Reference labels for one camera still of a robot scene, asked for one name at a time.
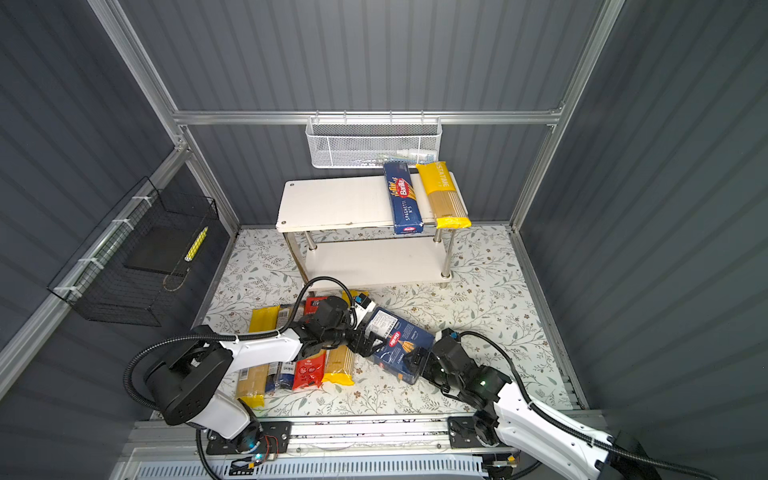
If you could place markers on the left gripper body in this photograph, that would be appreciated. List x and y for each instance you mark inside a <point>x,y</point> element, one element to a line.
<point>333,339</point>

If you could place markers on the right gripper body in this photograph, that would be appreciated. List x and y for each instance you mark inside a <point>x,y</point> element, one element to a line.
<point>452,381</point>

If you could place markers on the dark blue Barilla box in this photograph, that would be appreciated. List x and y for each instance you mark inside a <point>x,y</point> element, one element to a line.
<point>400,336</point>

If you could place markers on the yellow Pasta Time bag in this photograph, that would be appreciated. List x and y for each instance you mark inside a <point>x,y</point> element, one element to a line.
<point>339,366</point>
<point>445,202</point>

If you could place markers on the red spaghetti bag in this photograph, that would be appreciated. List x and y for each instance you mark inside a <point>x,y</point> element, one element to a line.
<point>310,371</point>

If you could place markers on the blue Barilla spaghetti box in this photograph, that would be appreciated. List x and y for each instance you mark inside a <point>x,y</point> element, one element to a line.
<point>405,210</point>

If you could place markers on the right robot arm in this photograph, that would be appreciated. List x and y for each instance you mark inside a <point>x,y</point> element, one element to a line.
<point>506,414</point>

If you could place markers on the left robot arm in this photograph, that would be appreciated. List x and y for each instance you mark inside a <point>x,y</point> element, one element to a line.
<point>185,385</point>

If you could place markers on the white two-tier shelf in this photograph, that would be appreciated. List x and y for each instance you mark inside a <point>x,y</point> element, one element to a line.
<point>343,228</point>

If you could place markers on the floral table mat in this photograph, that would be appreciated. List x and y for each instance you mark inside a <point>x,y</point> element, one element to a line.
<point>487,294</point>

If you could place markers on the clear blue spaghetti bag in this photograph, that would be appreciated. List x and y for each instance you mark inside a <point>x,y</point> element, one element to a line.
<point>281,375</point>

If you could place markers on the yellow spaghetti bag far left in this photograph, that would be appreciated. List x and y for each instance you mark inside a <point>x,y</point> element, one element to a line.
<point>251,385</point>

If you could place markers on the yellow tag in basket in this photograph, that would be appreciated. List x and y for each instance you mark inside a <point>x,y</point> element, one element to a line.
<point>196,244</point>

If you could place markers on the items in white basket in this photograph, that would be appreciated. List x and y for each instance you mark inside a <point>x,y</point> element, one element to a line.
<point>409,156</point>

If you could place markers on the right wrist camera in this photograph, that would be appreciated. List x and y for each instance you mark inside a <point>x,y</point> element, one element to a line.
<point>450,333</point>

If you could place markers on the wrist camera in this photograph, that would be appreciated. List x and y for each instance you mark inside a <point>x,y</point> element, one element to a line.
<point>364,307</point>
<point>450,333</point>

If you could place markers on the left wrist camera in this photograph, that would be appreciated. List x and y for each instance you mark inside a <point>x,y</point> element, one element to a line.
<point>364,307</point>

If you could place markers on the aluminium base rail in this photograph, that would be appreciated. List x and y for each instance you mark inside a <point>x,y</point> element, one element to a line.
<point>324,436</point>

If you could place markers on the white wire mesh basket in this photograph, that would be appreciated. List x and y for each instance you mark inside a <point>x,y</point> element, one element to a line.
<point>332,145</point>

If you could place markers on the black wire basket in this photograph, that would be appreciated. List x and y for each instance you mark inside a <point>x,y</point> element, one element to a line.
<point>134,273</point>

